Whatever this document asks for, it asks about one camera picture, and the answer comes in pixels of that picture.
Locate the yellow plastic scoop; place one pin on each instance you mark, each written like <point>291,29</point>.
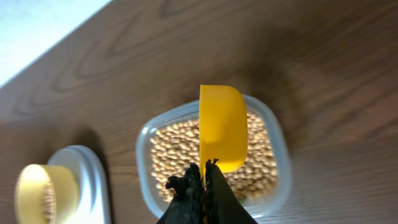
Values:
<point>223,127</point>

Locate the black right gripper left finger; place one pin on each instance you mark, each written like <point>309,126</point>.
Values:
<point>186,206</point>

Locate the clear container of soybeans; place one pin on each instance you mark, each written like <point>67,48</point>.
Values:
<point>169,143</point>

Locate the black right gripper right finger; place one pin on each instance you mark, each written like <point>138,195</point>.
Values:
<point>222,206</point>

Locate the yellow plastic bowl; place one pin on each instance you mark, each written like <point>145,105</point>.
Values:
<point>46,194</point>

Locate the white digital kitchen scale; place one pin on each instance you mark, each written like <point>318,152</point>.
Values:
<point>93,204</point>

